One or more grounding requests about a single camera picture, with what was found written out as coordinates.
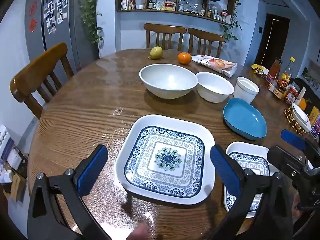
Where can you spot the grey refrigerator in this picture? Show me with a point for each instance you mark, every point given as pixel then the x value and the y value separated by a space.
pixel 37 42

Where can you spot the dark wooden door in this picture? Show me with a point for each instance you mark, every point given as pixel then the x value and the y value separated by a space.
pixel 272 40

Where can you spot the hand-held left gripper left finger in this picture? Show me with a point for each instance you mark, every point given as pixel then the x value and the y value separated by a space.
pixel 92 172

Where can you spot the purple packet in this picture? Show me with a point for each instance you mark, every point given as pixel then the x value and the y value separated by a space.
pixel 316 128

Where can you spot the cluster of fridge photo magnets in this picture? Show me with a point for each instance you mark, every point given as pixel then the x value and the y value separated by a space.
pixel 56 7

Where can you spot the large white bowl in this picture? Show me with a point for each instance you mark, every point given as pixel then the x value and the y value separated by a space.
pixel 167 80

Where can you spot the wooden wall shelf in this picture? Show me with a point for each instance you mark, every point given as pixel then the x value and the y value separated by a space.
pixel 175 12

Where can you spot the green pear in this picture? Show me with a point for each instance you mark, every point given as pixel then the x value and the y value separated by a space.
pixel 155 53

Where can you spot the red juice bottle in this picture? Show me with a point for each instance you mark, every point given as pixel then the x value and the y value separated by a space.
pixel 274 71

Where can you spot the wooden chair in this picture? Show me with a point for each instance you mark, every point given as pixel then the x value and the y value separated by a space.
pixel 206 33
pixel 165 28
pixel 37 70

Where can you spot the brown cardboard box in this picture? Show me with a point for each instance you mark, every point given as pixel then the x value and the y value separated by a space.
pixel 15 185

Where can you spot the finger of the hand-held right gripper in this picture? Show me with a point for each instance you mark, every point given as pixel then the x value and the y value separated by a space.
pixel 282 158
pixel 292 138

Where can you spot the trailing green vine plant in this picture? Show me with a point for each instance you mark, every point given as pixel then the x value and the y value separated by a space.
pixel 232 27
pixel 90 12

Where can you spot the medium white bowl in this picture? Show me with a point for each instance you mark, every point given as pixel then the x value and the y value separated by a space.
pixel 215 87

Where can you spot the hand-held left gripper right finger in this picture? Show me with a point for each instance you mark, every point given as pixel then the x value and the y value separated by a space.
pixel 225 172

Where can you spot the white tube bottle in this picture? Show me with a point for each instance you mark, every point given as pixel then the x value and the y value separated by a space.
pixel 301 95

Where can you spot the row of shelf bottles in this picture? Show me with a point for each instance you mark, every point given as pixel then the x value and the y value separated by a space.
pixel 170 6

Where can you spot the small condiment jar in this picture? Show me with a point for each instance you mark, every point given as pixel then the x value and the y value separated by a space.
pixel 273 85

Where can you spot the white dish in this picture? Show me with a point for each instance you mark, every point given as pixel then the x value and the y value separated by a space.
pixel 301 117

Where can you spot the large patterned square plate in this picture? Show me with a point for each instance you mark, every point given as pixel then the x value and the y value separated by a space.
pixel 165 157

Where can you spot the small orange fruit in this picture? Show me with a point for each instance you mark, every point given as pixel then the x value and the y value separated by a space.
pixel 303 103

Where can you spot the red-label jar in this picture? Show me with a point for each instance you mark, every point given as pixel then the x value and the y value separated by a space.
pixel 291 95

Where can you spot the yellow-capped oil bottle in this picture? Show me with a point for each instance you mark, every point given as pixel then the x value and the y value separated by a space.
pixel 286 76

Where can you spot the blue plate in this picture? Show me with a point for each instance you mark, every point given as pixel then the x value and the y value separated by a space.
pixel 243 117

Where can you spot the white printed box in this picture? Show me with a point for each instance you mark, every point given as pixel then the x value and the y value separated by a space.
pixel 6 140

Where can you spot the red fridge decal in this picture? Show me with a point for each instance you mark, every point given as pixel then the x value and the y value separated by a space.
pixel 33 8
pixel 32 24

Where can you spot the white snack bag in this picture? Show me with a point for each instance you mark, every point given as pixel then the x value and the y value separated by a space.
pixel 215 65

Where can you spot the yellow box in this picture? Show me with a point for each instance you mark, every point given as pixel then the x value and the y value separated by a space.
pixel 314 115

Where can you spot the beaded wooden trivet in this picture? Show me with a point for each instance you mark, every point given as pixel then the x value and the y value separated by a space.
pixel 291 120

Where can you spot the small white ribbed bowl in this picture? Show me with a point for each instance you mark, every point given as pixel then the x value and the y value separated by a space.
pixel 246 90

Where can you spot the orange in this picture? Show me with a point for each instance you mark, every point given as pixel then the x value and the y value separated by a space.
pixel 184 58

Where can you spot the black appliance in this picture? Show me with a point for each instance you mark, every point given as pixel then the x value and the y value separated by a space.
pixel 307 87

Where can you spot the small patterned square plate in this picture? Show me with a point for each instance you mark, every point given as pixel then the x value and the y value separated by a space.
pixel 252 160

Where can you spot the brown sauce jar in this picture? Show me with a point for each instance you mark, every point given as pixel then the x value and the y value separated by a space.
pixel 280 93

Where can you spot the yellow snack packet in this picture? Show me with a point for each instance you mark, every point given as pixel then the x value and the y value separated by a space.
pixel 258 69

